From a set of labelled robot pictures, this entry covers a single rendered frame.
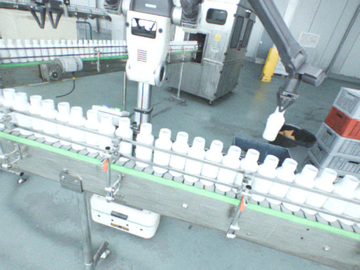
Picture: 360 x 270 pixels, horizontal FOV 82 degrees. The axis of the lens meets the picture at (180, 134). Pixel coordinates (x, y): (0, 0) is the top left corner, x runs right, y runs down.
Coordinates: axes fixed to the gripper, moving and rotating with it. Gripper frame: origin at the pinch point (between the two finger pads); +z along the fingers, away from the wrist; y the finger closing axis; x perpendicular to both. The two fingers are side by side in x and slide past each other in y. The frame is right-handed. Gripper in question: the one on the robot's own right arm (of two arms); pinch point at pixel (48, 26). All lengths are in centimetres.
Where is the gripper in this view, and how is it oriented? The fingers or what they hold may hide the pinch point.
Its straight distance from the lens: 103.2
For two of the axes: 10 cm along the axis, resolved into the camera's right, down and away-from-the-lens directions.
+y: -2.3, 4.5, -8.6
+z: -1.6, 8.6, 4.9
